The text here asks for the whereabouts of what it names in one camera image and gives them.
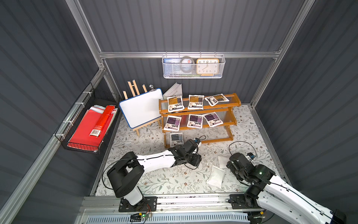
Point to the white wire wall basket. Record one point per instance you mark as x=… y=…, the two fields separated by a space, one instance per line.
x=173 y=72

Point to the red long box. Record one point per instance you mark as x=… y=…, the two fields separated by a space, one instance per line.
x=102 y=120

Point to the small green circuit board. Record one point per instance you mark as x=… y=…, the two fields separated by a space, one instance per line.
x=139 y=217

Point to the blue box in basket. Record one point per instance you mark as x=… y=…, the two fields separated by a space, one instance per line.
x=171 y=61

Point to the white plain bag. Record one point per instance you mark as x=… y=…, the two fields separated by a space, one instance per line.
x=176 y=139
x=216 y=177
x=223 y=160

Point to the white book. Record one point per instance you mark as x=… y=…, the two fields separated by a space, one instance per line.
x=175 y=90

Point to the round grey tape roll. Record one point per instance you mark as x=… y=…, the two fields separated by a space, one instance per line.
x=186 y=65

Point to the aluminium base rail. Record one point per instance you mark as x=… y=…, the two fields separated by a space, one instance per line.
x=176 y=203

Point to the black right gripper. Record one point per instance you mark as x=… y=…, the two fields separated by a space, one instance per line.
x=235 y=165

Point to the red folder stack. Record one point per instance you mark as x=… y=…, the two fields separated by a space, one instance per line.
x=81 y=139

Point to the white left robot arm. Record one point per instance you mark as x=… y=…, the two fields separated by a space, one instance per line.
x=125 y=174

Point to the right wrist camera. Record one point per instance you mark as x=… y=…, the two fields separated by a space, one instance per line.
x=251 y=156

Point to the black wire side basket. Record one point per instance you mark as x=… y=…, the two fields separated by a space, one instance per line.
x=91 y=98

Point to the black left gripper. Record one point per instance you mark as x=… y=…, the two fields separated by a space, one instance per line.
x=194 y=158

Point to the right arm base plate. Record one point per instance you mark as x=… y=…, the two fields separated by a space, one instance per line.
x=238 y=201

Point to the white board blue frame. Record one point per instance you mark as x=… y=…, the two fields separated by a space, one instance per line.
x=141 y=109

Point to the yellow square clock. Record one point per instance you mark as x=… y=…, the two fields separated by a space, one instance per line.
x=207 y=66

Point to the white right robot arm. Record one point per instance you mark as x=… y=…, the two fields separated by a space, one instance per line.
x=269 y=191

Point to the orange wooden three-tier shelf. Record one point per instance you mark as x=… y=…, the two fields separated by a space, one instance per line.
x=211 y=134

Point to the purple coffee bag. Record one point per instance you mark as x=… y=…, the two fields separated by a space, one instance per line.
x=213 y=119
x=172 y=123
x=195 y=121

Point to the wooden easel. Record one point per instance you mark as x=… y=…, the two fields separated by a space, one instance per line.
x=135 y=92

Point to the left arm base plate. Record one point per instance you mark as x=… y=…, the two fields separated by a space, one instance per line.
x=147 y=204

